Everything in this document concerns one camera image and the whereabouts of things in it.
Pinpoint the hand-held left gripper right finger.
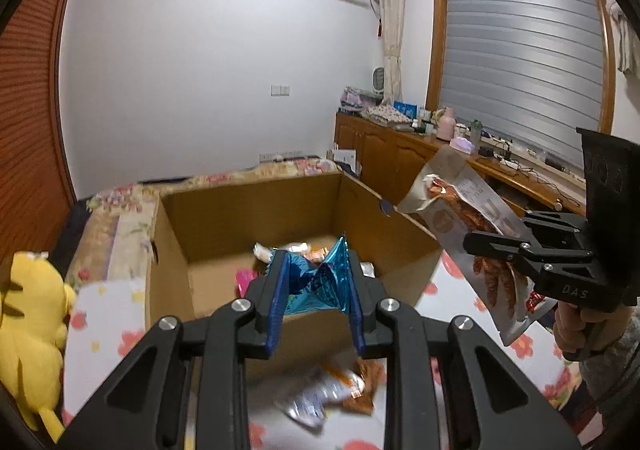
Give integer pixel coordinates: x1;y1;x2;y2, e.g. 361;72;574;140
344;250;583;450

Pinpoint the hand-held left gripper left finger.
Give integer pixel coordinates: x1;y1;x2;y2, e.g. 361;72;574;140
55;252;292;450

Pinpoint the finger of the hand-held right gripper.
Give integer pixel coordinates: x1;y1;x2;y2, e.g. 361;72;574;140
519;211;587;233
462;230;597;281

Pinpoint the pink snack packet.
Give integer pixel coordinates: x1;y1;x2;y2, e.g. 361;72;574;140
235;267;261;298

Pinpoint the blue foil snack packet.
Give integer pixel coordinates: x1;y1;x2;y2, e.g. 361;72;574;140
280;232;353;315

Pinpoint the small white snack packet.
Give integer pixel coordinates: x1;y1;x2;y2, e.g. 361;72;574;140
252;242;281;263

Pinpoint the clear chicken feet packet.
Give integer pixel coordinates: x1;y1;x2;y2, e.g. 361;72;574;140
397;145;551;347

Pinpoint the pale orange-print snack packet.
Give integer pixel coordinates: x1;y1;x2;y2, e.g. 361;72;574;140
285;242;326;261

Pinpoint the cardboard box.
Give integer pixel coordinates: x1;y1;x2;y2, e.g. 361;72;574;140
145;171;443;383

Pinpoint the person's right forearm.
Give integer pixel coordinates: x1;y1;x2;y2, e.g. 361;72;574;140
580;325;640;413

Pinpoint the person's right hand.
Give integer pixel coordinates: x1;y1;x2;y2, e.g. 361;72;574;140
551;301;635;360

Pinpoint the white power strip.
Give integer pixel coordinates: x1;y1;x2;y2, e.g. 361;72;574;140
500;144;547;161

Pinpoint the orange snack packet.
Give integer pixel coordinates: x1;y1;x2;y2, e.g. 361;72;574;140
320;359;387;417

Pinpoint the white red-edged snack packet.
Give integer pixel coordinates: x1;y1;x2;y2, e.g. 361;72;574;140
282;365;351;431

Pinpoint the pink thermos bottle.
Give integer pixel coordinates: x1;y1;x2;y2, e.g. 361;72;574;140
435;107;456;141

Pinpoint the small white box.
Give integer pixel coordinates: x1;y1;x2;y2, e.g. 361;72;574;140
330;147;359;175

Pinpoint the wooden side cabinet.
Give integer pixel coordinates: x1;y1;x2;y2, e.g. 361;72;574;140
334;110;588;225

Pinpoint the grey window blind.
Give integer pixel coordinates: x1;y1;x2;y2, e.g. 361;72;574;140
442;0;603;165

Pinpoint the folded floral cloth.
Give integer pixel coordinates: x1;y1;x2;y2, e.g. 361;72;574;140
362;102;416;131

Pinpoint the white fruit-print bed sheet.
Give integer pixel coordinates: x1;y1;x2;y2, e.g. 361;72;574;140
62;250;593;450

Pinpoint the white hanging cloth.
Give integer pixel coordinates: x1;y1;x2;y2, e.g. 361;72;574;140
607;0;640;75

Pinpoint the folded purple cloth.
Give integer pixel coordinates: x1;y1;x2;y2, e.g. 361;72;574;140
340;87;375;113

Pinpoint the cream floral curtain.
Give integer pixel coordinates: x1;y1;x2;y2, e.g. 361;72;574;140
376;0;406;103

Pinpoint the yellow plush toy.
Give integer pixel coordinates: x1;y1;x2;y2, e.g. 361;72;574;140
0;251;78;443

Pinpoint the brown slatted wardrobe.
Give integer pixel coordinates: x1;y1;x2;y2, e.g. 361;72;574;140
0;0;91;251

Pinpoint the wooden window frame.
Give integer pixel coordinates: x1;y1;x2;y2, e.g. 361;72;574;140
426;0;617;171

